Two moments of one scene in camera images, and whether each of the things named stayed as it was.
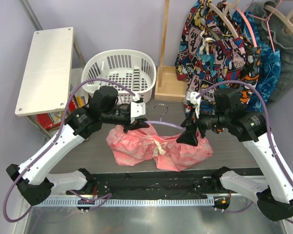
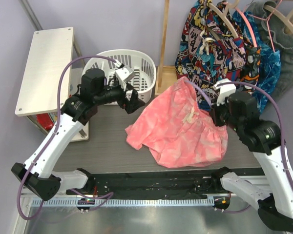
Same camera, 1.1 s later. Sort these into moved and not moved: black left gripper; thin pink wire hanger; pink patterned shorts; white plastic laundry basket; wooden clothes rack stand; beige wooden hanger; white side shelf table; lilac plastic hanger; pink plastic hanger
Moved: pink patterned shorts; lilac plastic hanger; black left gripper
Not moved: pink plastic hanger; white plastic laundry basket; white side shelf table; thin pink wire hanger; wooden clothes rack stand; beige wooden hanger
